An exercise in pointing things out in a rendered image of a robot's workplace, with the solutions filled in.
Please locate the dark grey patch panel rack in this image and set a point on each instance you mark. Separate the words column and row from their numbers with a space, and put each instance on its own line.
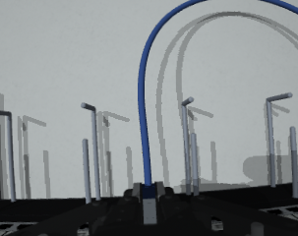
column 279, row 199

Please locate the blue patch cord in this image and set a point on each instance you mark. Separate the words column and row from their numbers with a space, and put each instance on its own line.
column 142, row 73

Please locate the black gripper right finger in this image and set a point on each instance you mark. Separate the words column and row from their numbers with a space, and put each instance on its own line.
column 237, row 220

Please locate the network cable plug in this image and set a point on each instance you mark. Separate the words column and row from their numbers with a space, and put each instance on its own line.
column 149, row 204

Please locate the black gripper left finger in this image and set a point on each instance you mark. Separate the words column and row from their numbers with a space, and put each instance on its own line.
column 128, row 211

